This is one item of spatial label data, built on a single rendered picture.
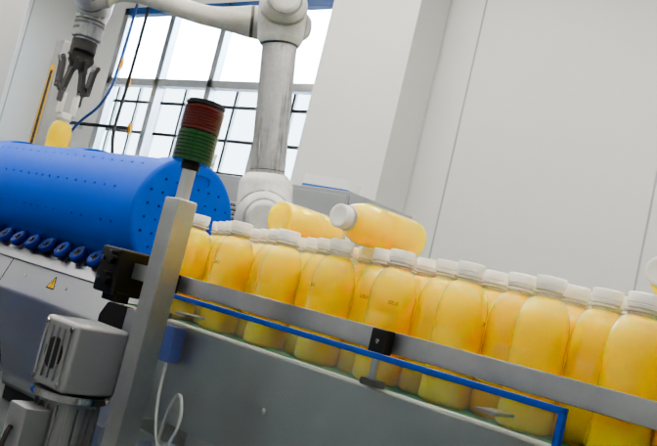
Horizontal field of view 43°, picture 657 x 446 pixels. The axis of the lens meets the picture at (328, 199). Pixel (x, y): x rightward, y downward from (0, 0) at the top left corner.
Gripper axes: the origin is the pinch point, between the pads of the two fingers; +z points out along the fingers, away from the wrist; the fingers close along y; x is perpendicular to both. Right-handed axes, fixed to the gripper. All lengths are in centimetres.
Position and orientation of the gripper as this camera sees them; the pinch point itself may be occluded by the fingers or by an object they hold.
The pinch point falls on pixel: (67, 105)
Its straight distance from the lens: 260.1
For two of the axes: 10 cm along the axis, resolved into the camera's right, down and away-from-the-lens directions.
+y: -6.6, -2.3, -7.2
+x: 7.2, 1.0, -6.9
